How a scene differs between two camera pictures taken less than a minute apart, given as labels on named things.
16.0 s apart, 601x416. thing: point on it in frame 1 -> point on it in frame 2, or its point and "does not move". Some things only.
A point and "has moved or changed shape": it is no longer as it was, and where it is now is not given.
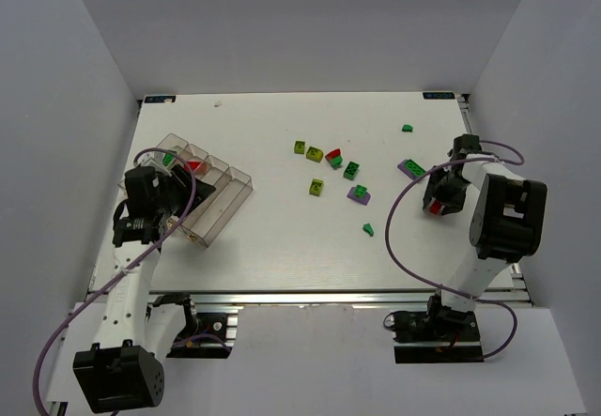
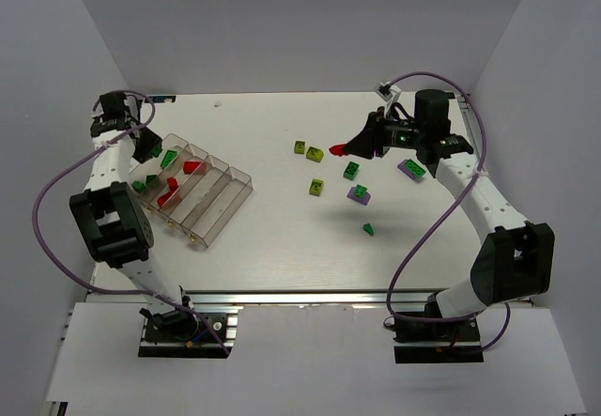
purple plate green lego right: (411, 169) does not move
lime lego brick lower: (315, 187) does not move
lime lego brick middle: (315, 154) does not move
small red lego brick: (435, 207) has moved or changed shape
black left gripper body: (186, 192) -> (146, 143)
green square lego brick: (351, 170) does not move
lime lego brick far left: (299, 147) does not move
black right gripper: (444, 193) -> (378, 133)
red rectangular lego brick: (192, 164) does not move
